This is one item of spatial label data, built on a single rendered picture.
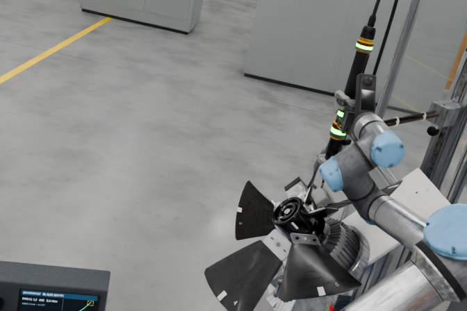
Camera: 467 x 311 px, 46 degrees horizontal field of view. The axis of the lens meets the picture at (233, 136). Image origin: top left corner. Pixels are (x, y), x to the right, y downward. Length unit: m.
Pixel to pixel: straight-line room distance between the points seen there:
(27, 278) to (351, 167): 0.76
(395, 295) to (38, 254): 2.70
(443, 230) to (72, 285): 0.78
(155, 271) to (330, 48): 4.53
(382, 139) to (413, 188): 0.74
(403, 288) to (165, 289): 2.39
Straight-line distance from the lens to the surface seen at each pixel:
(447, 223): 0.99
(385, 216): 1.29
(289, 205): 1.78
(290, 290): 1.55
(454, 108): 2.07
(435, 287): 0.99
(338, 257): 1.79
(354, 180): 1.29
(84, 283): 1.30
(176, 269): 3.42
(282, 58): 7.19
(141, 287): 3.26
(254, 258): 1.80
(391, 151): 1.26
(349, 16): 7.12
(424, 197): 1.92
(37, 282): 1.29
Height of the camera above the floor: 2.08
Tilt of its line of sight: 23 degrees down
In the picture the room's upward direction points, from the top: 12 degrees clockwise
